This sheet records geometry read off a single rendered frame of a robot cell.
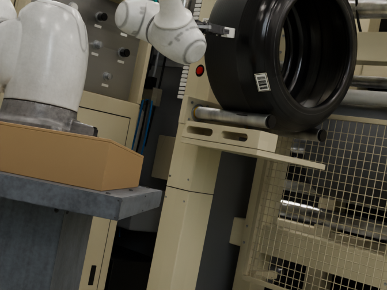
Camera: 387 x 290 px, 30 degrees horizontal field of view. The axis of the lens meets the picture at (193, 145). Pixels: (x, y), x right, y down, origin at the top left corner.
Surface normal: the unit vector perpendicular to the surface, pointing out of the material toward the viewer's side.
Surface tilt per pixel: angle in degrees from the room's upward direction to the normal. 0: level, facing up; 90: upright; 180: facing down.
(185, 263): 90
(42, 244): 90
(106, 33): 90
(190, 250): 90
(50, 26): 73
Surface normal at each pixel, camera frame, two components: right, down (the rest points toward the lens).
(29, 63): -0.24, -0.11
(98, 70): 0.68, 0.11
